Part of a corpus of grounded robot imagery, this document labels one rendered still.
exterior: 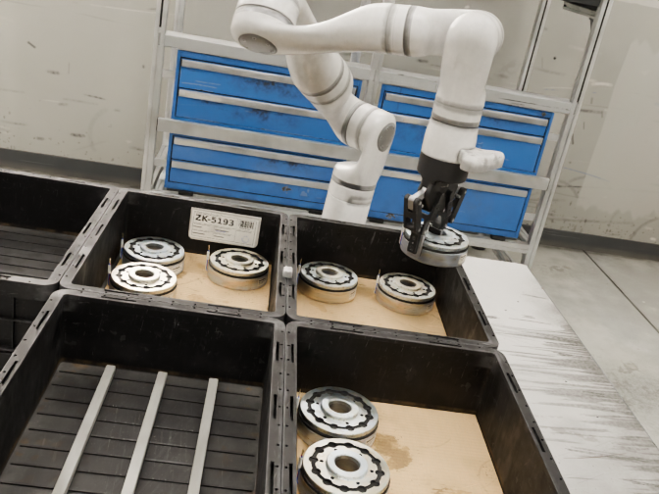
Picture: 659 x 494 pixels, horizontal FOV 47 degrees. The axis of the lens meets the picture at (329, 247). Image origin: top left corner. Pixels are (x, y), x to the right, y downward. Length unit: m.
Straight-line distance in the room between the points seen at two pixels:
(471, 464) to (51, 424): 0.51
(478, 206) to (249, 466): 2.51
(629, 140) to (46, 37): 3.01
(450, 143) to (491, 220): 2.27
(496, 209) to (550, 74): 1.06
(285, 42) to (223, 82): 1.93
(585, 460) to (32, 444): 0.85
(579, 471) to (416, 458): 0.39
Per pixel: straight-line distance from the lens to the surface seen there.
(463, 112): 1.09
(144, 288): 1.21
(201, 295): 1.27
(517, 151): 3.29
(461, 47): 1.07
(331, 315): 1.27
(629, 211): 4.57
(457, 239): 1.21
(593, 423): 1.46
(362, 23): 1.11
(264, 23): 1.15
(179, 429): 0.97
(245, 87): 3.07
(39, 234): 1.45
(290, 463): 0.78
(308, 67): 1.30
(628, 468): 1.38
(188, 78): 3.08
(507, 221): 3.38
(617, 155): 4.42
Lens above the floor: 1.42
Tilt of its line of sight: 22 degrees down
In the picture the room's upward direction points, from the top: 11 degrees clockwise
